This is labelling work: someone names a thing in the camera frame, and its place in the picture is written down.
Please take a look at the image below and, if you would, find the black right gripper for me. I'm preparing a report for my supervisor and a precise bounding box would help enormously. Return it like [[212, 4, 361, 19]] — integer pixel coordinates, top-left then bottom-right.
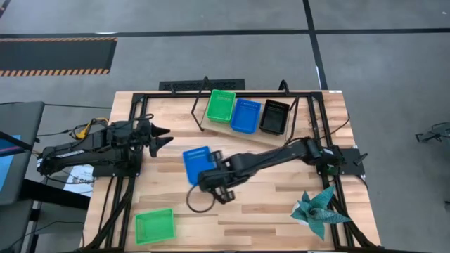
[[207, 150, 243, 205]]

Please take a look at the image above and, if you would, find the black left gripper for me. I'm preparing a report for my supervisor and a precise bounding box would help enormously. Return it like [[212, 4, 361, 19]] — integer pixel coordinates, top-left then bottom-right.
[[135, 118, 174, 157]]

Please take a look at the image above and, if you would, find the blue slotted plastic basket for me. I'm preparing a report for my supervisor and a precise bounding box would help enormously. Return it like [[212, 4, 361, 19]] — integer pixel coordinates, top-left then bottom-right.
[[181, 145, 216, 186], [230, 98, 263, 135]]

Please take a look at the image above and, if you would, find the black slotted plastic basket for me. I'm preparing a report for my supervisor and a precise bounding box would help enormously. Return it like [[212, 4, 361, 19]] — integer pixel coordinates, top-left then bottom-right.
[[259, 99, 291, 133], [258, 99, 291, 136]]

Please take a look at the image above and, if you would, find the green slotted plastic basket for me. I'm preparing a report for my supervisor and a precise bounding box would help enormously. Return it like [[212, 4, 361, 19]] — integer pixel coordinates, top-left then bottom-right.
[[134, 207, 176, 246], [205, 89, 237, 124]]

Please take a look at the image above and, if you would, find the black perforated grille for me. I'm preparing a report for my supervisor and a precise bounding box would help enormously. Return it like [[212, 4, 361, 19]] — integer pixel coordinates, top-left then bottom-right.
[[158, 78, 246, 91]]

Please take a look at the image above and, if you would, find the white printed paper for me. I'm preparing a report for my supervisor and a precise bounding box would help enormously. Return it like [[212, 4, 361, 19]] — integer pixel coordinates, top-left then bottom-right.
[[63, 164, 96, 197]]

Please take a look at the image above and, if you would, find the teal artificial plant in pot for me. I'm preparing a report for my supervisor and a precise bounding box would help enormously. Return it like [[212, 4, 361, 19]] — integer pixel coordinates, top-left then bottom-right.
[[290, 185, 352, 242]]

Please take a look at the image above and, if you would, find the black furniture base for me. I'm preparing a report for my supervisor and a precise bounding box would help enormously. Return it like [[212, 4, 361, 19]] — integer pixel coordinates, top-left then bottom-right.
[[19, 178, 91, 212]]

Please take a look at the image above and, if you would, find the black mat with hazard stripes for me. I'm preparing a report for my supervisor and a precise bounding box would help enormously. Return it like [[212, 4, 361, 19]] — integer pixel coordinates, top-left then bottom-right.
[[0, 37, 119, 77]]

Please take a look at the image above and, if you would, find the grey cart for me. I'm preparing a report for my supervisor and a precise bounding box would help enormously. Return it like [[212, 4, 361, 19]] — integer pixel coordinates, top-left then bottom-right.
[[0, 100, 46, 207]]

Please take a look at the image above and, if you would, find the blue screen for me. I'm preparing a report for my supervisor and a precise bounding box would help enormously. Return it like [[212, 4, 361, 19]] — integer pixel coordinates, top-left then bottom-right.
[[0, 135, 22, 193]]

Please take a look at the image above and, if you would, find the black stand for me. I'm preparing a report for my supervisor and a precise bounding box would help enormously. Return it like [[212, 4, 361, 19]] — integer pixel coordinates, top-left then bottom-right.
[[415, 122, 450, 143]]

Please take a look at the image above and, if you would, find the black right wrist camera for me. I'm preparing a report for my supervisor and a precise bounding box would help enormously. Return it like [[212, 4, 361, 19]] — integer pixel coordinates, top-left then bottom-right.
[[198, 174, 212, 193]]

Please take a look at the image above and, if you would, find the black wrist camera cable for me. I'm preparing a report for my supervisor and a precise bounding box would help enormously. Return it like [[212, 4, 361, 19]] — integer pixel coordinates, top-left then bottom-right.
[[185, 183, 216, 214]]

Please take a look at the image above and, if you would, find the black table frame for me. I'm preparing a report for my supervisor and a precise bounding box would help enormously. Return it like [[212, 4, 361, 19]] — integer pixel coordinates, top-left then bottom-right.
[[82, 90, 384, 253]]

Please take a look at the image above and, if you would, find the wooden shelf with black frame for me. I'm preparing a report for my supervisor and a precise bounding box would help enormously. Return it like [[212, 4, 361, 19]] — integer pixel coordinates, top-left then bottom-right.
[[191, 75, 301, 148]]

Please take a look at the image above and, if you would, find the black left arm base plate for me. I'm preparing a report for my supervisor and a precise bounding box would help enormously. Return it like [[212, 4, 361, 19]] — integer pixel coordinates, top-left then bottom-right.
[[91, 149, 144, 179]]

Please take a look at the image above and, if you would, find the yellow cable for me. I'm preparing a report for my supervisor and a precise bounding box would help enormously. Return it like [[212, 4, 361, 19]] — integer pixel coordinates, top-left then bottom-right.
[[72, 117, 110, 141]]

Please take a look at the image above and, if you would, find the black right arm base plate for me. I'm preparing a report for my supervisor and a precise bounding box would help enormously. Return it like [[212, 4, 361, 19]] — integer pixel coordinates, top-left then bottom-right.
[[316, 147, 368, 176]]

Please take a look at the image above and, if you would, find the thin black cable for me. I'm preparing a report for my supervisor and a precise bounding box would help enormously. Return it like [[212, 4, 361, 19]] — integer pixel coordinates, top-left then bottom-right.
[[318, 114, 352, 141]]

